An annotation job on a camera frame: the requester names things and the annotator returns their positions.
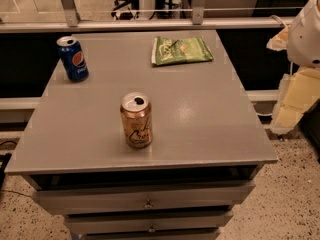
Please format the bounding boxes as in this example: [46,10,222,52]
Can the blue Pepsi can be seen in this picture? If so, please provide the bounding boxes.
[56,36,89,82]

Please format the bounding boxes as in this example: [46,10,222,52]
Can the top grey drawer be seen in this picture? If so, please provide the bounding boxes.
[32,180,255,215]

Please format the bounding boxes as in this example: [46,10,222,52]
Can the grey drawer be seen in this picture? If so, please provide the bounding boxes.
[64,211,233,234]
[32,180,255,215]

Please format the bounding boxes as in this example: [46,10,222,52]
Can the grey drawer cabinet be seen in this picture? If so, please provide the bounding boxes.
[7,30,277,240]

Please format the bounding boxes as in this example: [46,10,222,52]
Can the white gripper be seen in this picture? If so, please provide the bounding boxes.
[266,0,320,134]

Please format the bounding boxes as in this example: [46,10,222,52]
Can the green chip bag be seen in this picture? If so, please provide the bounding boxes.
[151,36,214,66]

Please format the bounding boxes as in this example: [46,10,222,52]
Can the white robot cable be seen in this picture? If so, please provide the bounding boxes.
[270,14,289,28]

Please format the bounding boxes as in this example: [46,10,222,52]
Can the orange soda can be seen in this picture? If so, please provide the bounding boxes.
[120,92,153,148]

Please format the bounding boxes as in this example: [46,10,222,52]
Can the metal window railing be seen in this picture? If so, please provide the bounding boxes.
[0,0,308,33]

